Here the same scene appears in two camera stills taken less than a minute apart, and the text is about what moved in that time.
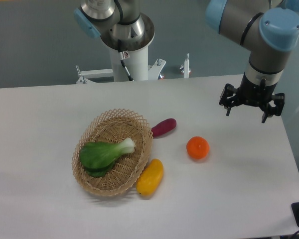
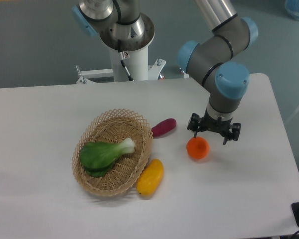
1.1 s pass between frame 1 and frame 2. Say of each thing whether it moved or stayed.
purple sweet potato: stayed
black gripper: moved
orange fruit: stayed
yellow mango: stayed
